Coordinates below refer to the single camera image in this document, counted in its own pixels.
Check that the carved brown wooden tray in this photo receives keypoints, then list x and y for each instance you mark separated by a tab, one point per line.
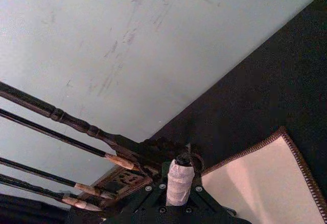
122	180

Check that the white cloth with brown stitching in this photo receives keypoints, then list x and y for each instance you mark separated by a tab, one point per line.
260	183

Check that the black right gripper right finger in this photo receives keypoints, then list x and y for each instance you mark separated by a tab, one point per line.
201	196

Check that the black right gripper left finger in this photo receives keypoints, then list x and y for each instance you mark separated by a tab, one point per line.
150	192

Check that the dark brush with tan tip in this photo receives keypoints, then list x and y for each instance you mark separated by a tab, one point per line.
76	143
51	176
46	192

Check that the dark turned wooden rod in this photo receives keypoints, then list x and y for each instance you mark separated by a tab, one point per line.
64	117

